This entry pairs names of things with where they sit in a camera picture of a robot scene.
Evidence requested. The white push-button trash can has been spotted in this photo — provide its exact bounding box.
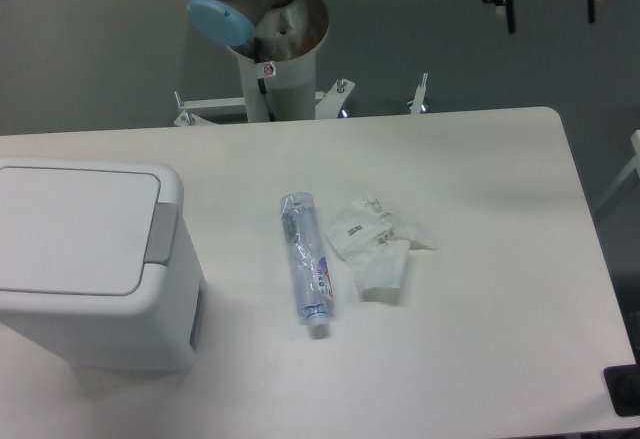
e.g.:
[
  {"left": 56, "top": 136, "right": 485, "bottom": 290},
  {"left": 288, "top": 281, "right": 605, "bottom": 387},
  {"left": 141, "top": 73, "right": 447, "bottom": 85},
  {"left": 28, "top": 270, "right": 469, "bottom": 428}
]
[{"left": 1, "top": 157, "right": 206, "bottom": 371}]

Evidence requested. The crumpled white paper wrapper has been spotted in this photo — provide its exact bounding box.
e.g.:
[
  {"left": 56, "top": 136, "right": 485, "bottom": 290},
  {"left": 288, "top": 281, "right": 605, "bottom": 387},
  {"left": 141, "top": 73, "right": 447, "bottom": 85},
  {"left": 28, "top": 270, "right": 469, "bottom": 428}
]
[{"left": 326, "top": 195, "right": 441, "bottom": 260}]

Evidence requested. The white folded tissue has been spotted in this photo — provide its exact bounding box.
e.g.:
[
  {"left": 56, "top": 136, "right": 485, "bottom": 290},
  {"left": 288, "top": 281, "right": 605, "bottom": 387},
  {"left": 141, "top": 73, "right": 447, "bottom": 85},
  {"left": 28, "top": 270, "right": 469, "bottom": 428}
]
[{"left": 352, "top": 240, "right": 410, "bottom": 305}]

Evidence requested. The crushed clear plastic bottle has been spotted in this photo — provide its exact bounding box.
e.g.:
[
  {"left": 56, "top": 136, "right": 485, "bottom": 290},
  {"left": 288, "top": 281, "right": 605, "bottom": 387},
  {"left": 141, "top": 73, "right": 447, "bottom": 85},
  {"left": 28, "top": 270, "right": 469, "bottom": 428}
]
[{"left": 280, "top": 192, "right": 334, "bottom": 339}]

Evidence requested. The black clamp at table edge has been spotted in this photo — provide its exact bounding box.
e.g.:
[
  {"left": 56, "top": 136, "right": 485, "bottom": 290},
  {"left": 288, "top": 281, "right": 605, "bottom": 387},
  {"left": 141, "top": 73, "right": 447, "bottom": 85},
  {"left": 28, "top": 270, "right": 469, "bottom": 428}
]
[{"left": 604, "top": 364, "right": 639, "bottom": 417}]

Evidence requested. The white frame at right edge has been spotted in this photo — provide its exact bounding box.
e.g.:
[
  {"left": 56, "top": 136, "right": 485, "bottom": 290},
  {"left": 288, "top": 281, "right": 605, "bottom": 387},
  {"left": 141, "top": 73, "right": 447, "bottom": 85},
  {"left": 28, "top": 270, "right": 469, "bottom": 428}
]
[{"left": 592, "top": 130, "right": 639, "bottom": 224}]

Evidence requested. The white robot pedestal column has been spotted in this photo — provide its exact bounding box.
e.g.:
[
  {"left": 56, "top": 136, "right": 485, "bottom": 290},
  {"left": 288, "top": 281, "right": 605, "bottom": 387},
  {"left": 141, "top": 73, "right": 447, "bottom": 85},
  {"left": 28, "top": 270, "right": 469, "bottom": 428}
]
[{"left": 234, "top": 51, "right": 316, "bottom": 123}]

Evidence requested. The white pedestal base frame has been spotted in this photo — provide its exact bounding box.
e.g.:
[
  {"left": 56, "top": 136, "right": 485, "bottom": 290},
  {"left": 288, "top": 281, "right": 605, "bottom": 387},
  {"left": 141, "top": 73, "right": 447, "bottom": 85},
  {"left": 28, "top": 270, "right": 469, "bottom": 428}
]
[{"left": 172, "top": 72, "right": 432, "bottom": 128}]

